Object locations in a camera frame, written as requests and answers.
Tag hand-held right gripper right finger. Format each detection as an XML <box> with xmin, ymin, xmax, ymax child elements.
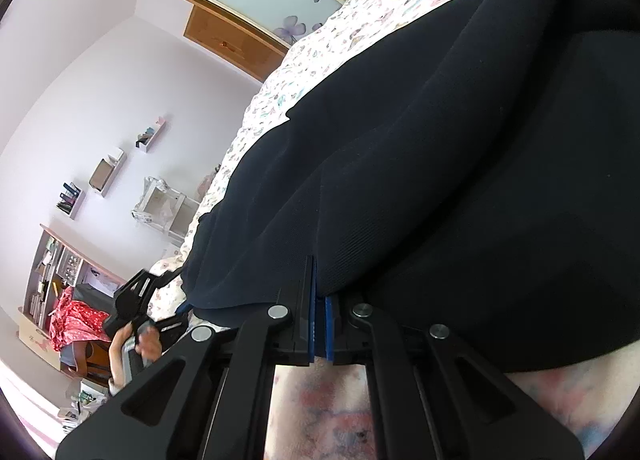
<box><xmin>325</xmin><ymin>295</ymin><xmax>586</xmax><ymax>460</ymax></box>

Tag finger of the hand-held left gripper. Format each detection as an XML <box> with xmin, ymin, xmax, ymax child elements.
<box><xmin>142</xmin><ymin>266</ymin><xmax>187</xmax><ymax>292</ymax></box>
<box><xmin>150</xmin><ymin>304</ymin><xmax>196</xmax><ymax>341</ymax></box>

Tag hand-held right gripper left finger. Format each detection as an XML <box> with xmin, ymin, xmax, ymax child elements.
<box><xmin>55</xmin><ymin>256</ymin><xmax>317</xmax><ymax>460</ymax></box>

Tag black pants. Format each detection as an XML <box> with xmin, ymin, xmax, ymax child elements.
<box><xmin>181</xmin><ymin>0</ymin><xmax>640</xmax><ymax>374</ymax></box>

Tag person's left hand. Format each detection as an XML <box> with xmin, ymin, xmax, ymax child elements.
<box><xmin>111</xmin><ymin>324</ymin><xmax>162</xmax><ymax>387</ymax></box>

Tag dark chair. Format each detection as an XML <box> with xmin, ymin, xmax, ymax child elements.
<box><xmin>60</xmin><ymin>284</ymin><xmax>118</xmax><ymax>383</ymax></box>

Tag red patterned cloth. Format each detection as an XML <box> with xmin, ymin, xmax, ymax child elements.
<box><xmin>48</xmin><ymin>285</ymin><xmax>112</xmax><ymax>352</ymax></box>

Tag wooden bookcase desk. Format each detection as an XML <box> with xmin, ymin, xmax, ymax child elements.
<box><xmin>17</xmin><ymin>223</ymin><xmax>127</xmax><ymax>372</ymax></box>

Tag wooden door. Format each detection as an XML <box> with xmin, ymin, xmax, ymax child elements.
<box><xmin>183</xmin><ymin>5</ymin><xmax>289</xmax><ymax>84</ymax></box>

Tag printed fleece blanket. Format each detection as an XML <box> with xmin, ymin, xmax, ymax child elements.
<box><xmin>145</xmin><ymin>0</ymin><xmax>631</xmax><ymax>460</ymax></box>

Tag white wire rack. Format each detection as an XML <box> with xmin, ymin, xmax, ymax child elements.
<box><xmin>130</xmin><ymin>177</ymin><xmax>201</xmax><ymax>242</ymax></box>

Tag white wall shelf with books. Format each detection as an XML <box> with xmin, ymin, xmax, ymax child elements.
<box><xmin>54</xmin><ymin>182</ymin><xmax>86</xmax><ymax>220</ymax></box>

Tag white wall shelf with box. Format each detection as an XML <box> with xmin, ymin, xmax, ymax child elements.
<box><xmin>88</xmin><ymin>147</ymin><xmax>126</xmax><ymax>199</ymax></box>

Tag white wall shelf pink trim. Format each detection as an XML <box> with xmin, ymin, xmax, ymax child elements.
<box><xmin>134</xmin><ymin>115</ymin><xmax>167</xmax><ymax>155</ymax></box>

